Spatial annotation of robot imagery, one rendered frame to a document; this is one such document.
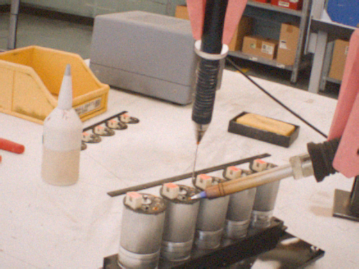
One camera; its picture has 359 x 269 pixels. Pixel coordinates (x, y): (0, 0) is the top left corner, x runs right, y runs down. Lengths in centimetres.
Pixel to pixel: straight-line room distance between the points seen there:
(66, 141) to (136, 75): 30
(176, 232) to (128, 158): 22
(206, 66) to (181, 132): 37
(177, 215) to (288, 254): 10
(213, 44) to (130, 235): 12
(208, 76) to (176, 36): 44
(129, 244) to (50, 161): 17
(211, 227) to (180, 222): 3
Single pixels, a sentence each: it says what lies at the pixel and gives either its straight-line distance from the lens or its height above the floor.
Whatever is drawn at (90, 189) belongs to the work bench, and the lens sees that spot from 49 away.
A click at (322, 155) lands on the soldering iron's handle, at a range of 34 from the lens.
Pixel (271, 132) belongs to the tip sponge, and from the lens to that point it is 67.
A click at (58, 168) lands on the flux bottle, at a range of 48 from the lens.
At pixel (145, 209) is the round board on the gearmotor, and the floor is 81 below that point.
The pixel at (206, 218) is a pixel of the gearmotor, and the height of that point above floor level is 79.
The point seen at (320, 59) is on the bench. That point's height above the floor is 59.
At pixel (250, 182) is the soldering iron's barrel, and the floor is 83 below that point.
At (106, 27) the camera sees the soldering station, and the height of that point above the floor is 83.
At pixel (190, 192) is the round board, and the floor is 81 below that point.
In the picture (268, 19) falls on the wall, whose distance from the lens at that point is 512.
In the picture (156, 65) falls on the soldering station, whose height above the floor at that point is 80.
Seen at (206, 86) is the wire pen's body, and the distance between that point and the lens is 29.
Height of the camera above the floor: 96
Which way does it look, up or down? 18 degrees down
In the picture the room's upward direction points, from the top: 8 degrees clockwise
